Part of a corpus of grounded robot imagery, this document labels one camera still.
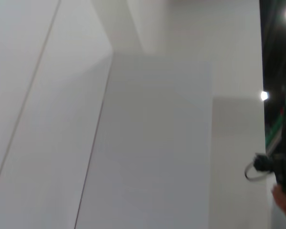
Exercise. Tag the small round ceiling lamp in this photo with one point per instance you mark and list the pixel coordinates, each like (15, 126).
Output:
(264, 96)

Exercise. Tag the black hand-held control device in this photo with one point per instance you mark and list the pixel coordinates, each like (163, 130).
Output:
(284, 162)

